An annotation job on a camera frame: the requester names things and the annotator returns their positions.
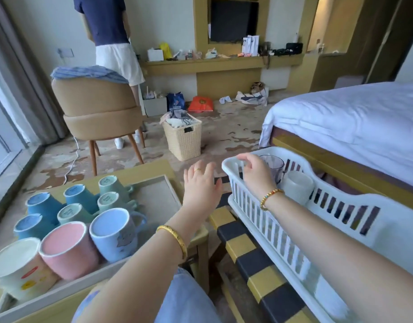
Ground person's left hand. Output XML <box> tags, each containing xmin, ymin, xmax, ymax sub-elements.
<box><xmin>182</xmin><ymin>160</ymin><xmax>224</xmax><ymax>221</ymax></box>

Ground person's right hand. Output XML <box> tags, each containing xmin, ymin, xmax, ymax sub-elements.
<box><xmin>236</xmin><ymin>153</ymin><xmax>278</xmax><ymax>201</ymax></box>

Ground white plastic slotted basket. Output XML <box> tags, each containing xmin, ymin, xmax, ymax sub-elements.
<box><xmin>222</xmin><ymin>147</ymin><xmax>413</xmax><ymax>323</ymax></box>

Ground person's left forearm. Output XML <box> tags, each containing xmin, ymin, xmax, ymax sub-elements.
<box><xmin>75</xmin><ymin>207</ymin><xmax>211</xmax><ymax>323</ymax></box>

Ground person's right forearm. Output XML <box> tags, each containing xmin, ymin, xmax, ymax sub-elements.
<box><xmin>260</xmin><ymin>190</ymin><xmax>413</xmax><ymax>323</ymax></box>

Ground clear glass cup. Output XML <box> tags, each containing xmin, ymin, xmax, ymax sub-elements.
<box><xmin>259</xmin><ymin>155</ymin><xmax>285</xmax><ymax>184</ymax></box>

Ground wicker laundry basket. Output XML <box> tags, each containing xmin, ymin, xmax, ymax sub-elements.
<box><xmin>161</xmin><ymin>115</ymin><xmax>203</xmax><ymax>162</ymax></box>

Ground yellow wooden side table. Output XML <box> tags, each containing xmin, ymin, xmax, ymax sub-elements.
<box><xmin>0</xmin><ymin>159</ymin><xmax>210</xmax><ymax>323</ymax></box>

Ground white ceramic cup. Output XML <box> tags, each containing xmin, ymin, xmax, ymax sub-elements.
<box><xmin>281</xmin><ymin>170</ymin><xmax>315</xmax><ymax>206</ymax></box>

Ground clothes pile in basket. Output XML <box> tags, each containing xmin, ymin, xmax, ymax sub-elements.
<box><xmin>160</xmin><ymin>109</ymin><xmax>200</xmax><ymax>129</ymax></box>

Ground gold bangle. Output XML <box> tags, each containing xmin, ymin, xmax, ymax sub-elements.
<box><xmin>156</xmin><ymin>225</ymin><xmax>188</xmax><ymax>260</ymax></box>

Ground white tote bag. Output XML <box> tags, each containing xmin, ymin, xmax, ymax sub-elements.
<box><xmin>235</xmin><ymin>87</ymin><xmax>270</xmax><ymax>107</ymax></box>

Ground orange bag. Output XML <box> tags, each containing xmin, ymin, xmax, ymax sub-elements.
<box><xmin>188</xmin><ymin>96</ymin><xmax>215</xmax><ymax>113</ymax></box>

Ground blue shopping bag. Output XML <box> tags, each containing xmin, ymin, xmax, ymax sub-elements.
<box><xmin>166</xmin><ymin>92</ymin><xmax>186</xmax><ymax>112</ymax></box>

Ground small green mug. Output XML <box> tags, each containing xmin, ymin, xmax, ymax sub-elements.
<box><xmin>97</xmin><ymin>192</ymin><xmax>140</xmax><ymax>214</ymax></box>
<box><xmin>57</xmin><ymin>203</ymin><xmax>94</xmax><ymax>225</ymax></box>
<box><xmin>98</xmin><ymin>175</ymin><xmax>134</xmax><ymax>195</ymax></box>

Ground white storage box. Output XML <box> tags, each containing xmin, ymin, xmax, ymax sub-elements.
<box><xmin>143</xmin><ymin>96</ymin><xmax>168</xmax><ymax>117</ymax></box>

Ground black and yellow striped bench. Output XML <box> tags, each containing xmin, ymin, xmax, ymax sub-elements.
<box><xmin>209</xmin><ymin>195</ymin><xmax>316</xmax><ymax>323</ymax></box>

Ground large blue printed mug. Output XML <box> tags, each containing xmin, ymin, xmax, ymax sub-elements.
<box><xmin>89</xmin><ymin>208</ymin><xmax>148</xmax><ymax>263</ymax></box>

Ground small blue mug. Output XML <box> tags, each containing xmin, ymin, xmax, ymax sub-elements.
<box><xmin>13</xmin><ymin>213</ymin><xmax>56</xmax><ymax>240</ymax></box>
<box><xmin>63</xmin><ymin>184</ymin><xmax>99</xmax><ymax>214</ymax></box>
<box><xmin>26</xmin><ymin>192</ymin><xmax>63</xmax><ymax>226</ymax></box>

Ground person's blue jeans leg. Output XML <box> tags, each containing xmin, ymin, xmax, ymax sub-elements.
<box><xmin>71</xmin><ymin>268</ymin><xmax>222</xmax><ymax>323</ymax></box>

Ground tan upholstered chair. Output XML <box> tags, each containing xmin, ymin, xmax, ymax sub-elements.
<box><xmin>51</xmin><ymin>75</ymin><xmax>146</xmax><ymax>176</ymax></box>

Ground white bed sheet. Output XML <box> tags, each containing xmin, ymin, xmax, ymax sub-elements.
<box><xmin>259</xmin><ymin>81</ymin><xmax>413</xmax><ymax>199</ymax></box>

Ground white paper bags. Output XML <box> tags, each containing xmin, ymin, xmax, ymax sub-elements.
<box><xmin>241</xmin><ymin>35</ymin><xmax>260</xmax><ymax>57</ymax></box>

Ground large pink mug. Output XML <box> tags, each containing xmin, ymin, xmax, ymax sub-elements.
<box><xmin>39</xmin><ymin>221</ymin><xmax>100</xmax><ymax>281</ymax></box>

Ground black television screen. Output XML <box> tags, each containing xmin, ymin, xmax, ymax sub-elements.
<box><xmin>210</xmin><ymin>0</ymin><xmax>259</xmax><ymax>43</ymax></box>

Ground blue striped cloth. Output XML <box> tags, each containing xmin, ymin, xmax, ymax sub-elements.
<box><xmin>51</xmin><ymin>65</ymin><xmax>130</xmax><ymax>84</ymax></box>

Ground window glass door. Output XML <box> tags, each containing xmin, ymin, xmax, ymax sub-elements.
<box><xmin>0</xmin><ymin>74</ymin><xmax>25</xmax><ymax>185</ymax></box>

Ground grey curtain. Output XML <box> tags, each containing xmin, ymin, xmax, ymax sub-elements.
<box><xmin>0</xmin><ymin>0</ymin><xmax>69</xmax><ymax>146</ymax></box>

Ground cream mug with stickers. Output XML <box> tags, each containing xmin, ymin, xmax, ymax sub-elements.
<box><xmin>0</xmin><ymin>237</ymin><xmax>59</xmax><ymax>301</ymax></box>

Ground grey tray with wooden frame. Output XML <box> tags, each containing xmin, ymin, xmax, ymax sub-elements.
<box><xmin>0</xmin><ymin>175</ymin><xmax>183</xmax><ymax>323</ymax></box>

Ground gold beaded bracelet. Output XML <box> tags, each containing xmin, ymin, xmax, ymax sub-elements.
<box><xmin>259</xmin><ymin>189</ymin><xmax>285</xmax><ymax>212</ymax></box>

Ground yellow wall shelf unit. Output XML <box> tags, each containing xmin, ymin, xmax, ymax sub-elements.
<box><xmin>139</xmin><ymin>0</ymin><xmax>320</xmax><ymax>99</ymax></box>

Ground yellow wooden bed frame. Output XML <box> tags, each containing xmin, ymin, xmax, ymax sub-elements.
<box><xmin>272</xmin><ymin>134</ymin><xmax>413</xmax><ymax>213</ymax></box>

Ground white cable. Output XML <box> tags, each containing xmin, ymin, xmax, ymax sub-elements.
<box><xmin>62</xmin><ymin>136</ymin><xmax>80</xmax><ymax>185</ymax></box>

